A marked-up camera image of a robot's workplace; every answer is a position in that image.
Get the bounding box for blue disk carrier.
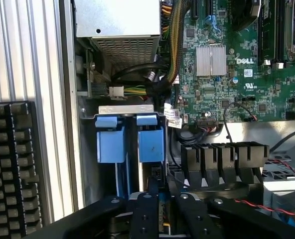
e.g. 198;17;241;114
94;114;126;198
136;114;166;197

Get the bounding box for black slotted fan shroud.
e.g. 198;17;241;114
180;141;270;199

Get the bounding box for silver open PC case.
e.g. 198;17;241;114
59;0;295;217

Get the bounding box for white power connector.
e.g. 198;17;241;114
109;85;125;98

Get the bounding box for green Dell motherboard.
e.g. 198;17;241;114
159;0;295;124

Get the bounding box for black computer keyboard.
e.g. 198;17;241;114
0;101;43;239

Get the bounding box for silver chipset heatsink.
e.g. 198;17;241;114
195;45;227;77

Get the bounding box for silver power supply unit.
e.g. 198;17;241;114
74;0;162;73

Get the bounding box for black RAM slot bank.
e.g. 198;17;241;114
258;0;289;69

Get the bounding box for black expansion slot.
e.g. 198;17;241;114
204;0;213;18
190;0;200;21

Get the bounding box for red black twisted wire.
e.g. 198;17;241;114
269;158;295;183
234;198;295;217

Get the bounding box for thin black wire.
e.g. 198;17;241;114
223;101;259;144

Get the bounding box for white barcode cable labels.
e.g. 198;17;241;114
163;103;183;128

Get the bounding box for thick black cable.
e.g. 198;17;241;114
109;63;167;82

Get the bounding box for braided multicolour cable bundle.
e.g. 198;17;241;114
161;0;191;87

